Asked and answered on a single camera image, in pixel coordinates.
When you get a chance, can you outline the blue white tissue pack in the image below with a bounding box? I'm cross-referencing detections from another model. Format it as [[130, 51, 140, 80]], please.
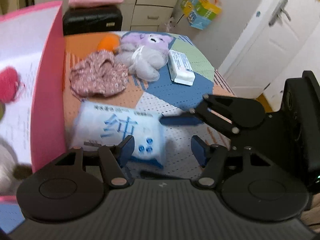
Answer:
[[70, 101, 166, 169]]

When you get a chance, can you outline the small white tissue pack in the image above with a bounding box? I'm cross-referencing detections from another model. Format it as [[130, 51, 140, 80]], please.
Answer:
[[168, 50, 195, 86]]

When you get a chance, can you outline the purple plush toy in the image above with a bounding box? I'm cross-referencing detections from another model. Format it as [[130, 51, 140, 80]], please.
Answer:
[[120, 31, 175, 54]]

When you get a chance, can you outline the pink floral cloth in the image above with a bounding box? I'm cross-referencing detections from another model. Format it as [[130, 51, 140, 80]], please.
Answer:
[[69, 50, 128, 99]]

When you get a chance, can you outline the orange beauty sponge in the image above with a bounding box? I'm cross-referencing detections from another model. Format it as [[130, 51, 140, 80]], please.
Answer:
[[97, 33, 120, 52]]

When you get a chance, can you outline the white brown plush ball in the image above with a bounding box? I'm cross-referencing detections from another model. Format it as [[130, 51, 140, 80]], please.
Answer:
[[1, 138, 33, 197]]

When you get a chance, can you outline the magenta fluffy ball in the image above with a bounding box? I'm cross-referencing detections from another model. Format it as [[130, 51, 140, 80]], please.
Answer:
[[0, 67, 20, 103]]

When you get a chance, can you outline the patchwork knitted blanket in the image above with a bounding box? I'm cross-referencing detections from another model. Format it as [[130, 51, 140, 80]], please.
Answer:
[[63, 33, 234, 179]]

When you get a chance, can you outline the pink cardboard storage box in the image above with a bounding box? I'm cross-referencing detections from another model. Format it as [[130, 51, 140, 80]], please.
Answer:
[[0, 0, 67, 203]]

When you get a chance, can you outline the colourful paper gift bag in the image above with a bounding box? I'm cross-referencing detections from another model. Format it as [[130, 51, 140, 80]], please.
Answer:
[[181, 0, 222, 30]]

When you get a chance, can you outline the grey wooden wardrobe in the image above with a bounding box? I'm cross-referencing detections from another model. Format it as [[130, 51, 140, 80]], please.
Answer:
[[0, 0, 186, 34]]

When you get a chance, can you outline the white door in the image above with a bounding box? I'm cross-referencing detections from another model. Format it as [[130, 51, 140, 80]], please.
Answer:
[[219, 0, 319, 98]]

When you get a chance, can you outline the black suitcase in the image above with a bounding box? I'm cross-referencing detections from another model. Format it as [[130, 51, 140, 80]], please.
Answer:
[[62, 5, 123, 36]]

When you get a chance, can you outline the silver door handle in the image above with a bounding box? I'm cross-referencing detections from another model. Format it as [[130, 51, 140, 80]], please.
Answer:
[[268, 0, 291, 27]]

